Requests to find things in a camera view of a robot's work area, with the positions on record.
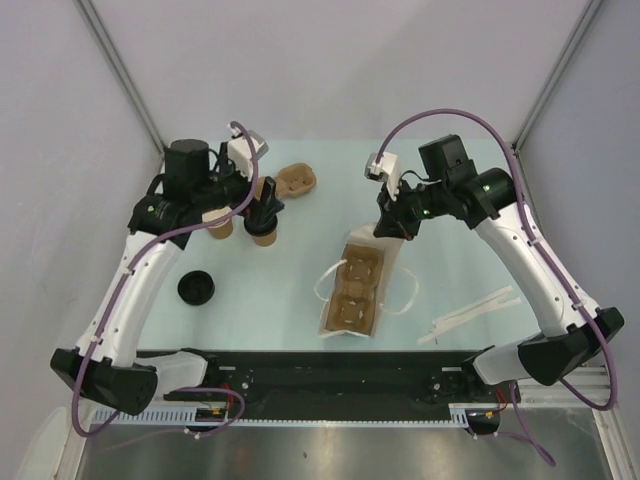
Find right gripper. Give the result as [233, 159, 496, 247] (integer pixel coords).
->
[373, 176, 449, 242]

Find black plastic cup lid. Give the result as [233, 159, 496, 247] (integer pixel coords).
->
[243, 218, 278, 237]

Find brown paper coffee cup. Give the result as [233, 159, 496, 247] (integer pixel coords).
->
[251, 230, 277, 247]

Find stack of paper cups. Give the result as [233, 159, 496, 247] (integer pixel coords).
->
[202, 207, 233, 240]

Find light blue paper bag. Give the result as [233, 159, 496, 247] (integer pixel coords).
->
[313, 222, 420, 339]

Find brown cardboard cup carrier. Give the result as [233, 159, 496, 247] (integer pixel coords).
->
[325, 244, 384, 336]

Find white straw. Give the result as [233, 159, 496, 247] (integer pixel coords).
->
[432, 314, 476, 333]
[433, 286, 513, 326]
[416, 296, 522, 346]

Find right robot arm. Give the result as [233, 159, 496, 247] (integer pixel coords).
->
[365, 135, 624, 401]

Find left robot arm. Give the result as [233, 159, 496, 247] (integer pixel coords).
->
[50, 133, 268, 415]

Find light blue table mat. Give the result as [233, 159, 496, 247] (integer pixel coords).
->
[138, 140, 538, 351]

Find stack of black lids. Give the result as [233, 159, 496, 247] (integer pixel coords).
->
[177, 270, 216, 306]

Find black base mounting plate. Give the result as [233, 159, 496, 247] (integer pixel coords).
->
[164, 350, 519, 421]

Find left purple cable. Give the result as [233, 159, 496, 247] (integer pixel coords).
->
[71, 121, 260, 451]

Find purple cable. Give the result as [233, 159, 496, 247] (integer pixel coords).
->
[71, 121, 260, 451]
[374, 108, 621, 469]

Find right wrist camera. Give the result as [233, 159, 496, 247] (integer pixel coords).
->
[364, 152, 401, 201]

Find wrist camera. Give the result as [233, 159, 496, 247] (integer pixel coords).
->
[364, 152, 401, 201]
[227, 122, 269, 180]

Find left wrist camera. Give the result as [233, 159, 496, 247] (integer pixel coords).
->
[227, 122, 269, 180]

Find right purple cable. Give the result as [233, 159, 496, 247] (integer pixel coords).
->
[374, 108, 621, 469]

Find white slotted cable duct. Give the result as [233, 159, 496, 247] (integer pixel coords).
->
[111, 406, 469, 428]

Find aluminium frame rail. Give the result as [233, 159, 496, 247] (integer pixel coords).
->
[518, 367, 610, 408]

